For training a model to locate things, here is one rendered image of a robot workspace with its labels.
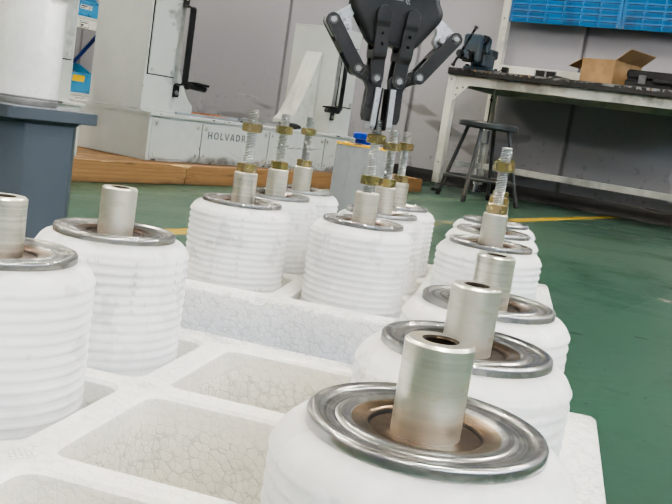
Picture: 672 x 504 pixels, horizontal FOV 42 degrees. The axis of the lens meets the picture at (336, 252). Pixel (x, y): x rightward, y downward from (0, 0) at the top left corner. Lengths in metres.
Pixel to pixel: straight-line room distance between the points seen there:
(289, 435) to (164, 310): 0.29
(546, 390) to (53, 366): 0.23
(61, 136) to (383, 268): 0.60
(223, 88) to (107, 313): 7.04
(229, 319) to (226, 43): 6.85
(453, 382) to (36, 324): 0.23
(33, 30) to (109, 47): 2.45
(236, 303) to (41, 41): 0.58
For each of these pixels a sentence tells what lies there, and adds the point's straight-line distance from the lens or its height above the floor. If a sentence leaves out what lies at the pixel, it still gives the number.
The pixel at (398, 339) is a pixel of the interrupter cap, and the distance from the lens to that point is 0.38.
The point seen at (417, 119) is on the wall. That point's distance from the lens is 6.48.
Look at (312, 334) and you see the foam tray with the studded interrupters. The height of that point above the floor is 0.16.
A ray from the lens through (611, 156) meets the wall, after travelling 5.93.
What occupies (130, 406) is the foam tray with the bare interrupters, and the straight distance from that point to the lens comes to 0.48.
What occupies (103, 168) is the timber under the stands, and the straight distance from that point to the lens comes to 3.25.
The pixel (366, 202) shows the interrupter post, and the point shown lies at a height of 0.27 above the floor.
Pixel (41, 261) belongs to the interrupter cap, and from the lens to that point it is 0.45.
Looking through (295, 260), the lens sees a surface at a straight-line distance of 0.93.
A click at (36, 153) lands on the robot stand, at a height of 0.24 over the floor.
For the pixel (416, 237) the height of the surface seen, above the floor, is 0.24.
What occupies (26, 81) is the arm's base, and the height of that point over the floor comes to 0.33.
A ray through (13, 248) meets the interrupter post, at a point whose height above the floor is 0.26.
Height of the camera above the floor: 0.34
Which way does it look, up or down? 8 degrees down
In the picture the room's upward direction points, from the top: 9 degrees clockwise
